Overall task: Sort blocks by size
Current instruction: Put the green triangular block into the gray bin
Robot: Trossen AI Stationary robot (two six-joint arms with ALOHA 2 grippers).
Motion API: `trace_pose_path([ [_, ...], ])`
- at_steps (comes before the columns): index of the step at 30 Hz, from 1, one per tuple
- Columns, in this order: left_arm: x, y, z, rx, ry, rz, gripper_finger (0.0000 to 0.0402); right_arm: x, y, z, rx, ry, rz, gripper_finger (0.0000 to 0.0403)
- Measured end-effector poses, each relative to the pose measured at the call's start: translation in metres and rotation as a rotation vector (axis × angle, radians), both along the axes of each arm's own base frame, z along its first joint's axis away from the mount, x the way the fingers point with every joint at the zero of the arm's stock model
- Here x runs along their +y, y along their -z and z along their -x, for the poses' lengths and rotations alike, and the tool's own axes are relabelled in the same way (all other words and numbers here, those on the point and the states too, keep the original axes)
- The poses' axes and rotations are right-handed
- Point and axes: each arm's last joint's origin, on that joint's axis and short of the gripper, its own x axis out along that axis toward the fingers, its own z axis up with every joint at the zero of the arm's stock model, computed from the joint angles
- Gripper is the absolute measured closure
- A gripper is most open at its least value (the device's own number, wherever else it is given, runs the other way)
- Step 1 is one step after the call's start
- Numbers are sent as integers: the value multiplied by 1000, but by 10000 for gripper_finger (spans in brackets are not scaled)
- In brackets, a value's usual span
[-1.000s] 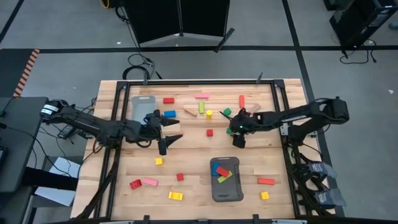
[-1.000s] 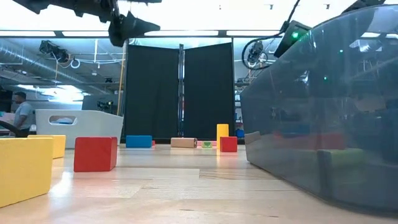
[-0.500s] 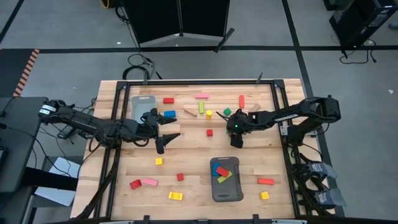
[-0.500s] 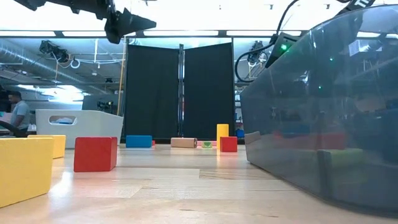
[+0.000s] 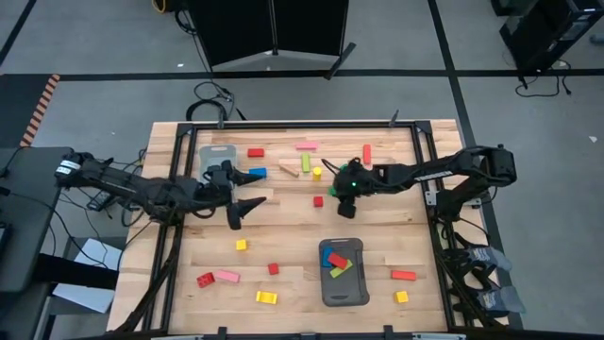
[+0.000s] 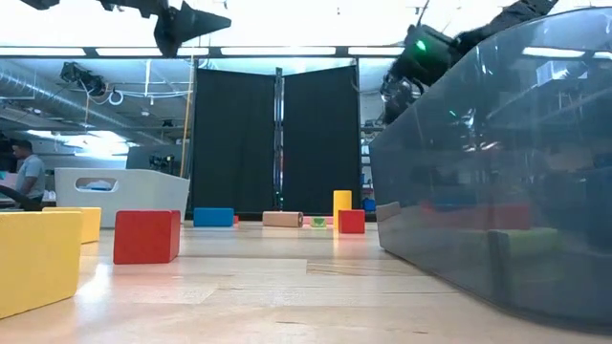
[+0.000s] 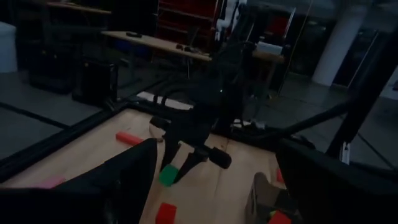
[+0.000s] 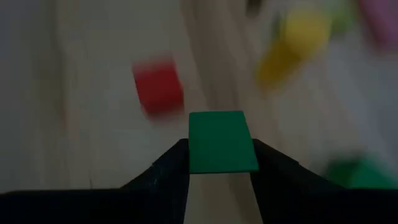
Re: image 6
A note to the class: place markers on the yellow wooden cube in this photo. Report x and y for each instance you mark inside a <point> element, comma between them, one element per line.
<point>92,224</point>

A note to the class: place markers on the yellow lego brick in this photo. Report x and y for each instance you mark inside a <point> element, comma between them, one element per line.
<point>38,263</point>

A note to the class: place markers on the black ceiling-mounted device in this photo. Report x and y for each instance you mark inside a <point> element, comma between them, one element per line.
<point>81,76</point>

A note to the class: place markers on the person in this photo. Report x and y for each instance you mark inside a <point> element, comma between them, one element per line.
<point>31,177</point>

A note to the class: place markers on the small blue object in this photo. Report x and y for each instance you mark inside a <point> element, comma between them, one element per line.
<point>368,204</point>

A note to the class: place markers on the pink long wooden block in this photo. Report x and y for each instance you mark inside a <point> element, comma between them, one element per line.
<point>330,220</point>

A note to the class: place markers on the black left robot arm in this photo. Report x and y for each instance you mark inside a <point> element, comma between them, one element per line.
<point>40,4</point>

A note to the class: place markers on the silver ventilation duct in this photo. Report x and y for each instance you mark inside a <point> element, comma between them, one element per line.
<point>38,91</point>

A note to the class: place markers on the red wooden cube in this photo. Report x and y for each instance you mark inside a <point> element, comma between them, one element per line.
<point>351,221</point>
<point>143,236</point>

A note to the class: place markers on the dark grey plastic bin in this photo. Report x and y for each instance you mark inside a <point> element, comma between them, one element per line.
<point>430,267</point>

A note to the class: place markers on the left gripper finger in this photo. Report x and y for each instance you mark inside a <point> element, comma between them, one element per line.
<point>181,26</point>

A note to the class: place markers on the light grey plastic bin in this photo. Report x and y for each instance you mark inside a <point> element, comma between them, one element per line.
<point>143,196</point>

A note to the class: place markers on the natural wood block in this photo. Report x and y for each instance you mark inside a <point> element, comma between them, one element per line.
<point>282,219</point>

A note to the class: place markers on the light green wooden block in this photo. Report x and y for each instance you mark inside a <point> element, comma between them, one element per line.
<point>318,222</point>
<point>521,241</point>

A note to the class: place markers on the blue long wooden block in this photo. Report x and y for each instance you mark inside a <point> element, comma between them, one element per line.
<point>454,200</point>

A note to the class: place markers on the blue short wooden block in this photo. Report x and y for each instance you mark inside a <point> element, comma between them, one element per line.
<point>213,217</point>

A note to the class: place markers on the yellow wooden cylinder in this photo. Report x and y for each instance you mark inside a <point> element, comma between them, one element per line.
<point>342,200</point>

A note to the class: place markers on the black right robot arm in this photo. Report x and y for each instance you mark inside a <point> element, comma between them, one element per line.
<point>502,19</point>

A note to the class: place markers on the black partition panel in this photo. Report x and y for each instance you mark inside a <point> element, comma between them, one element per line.
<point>320,143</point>
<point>234,143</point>

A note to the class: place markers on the silver partition hinge post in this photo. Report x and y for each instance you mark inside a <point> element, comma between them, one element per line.
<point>278,143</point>

